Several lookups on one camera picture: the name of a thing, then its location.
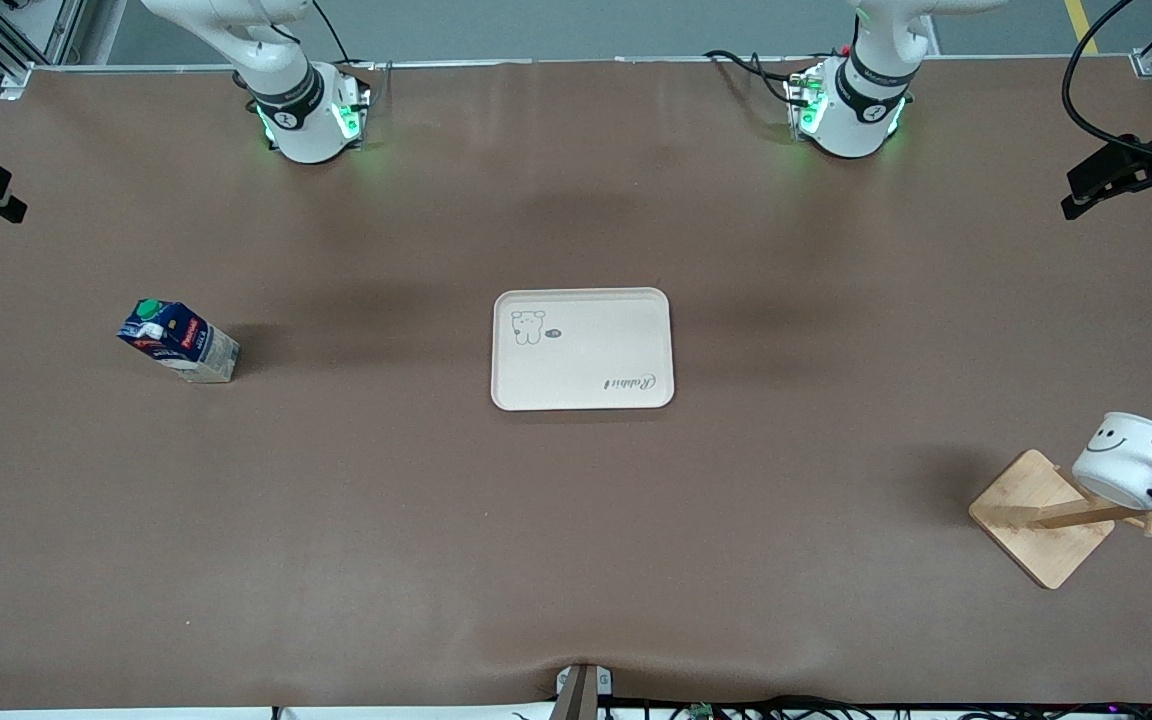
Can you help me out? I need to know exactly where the black right arm base cable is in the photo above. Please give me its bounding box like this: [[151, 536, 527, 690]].
[[308, 0, 393, 101]]

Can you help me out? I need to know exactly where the metal table edge bracket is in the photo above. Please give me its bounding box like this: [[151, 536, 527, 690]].
[[553, 662, 615, 720]]

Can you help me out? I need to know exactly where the cream plastic tray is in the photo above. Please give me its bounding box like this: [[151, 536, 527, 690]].
[[490, 287, 677, 413]]

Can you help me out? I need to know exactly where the black arm base cable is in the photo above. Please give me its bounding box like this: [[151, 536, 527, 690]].
[[703, 48, 819, 107], [308, 0, 393, 101]]

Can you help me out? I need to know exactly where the black left arm base cable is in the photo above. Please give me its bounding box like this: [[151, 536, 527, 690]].
[[703, 48, 819, 107]]

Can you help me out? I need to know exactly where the wooden cup rack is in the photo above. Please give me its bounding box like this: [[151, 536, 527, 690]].
[[967, 440, 1152, 591]]

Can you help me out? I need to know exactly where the white smiley cup black handle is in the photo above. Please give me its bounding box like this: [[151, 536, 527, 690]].
[[1070, 410, 1152, 512]]

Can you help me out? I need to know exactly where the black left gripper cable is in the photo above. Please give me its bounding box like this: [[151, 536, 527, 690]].
[[1061, 0, 1152, 153]]

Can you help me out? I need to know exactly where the blue milk carton green cap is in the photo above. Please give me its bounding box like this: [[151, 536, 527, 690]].
[[116, 297, 242, 386]]

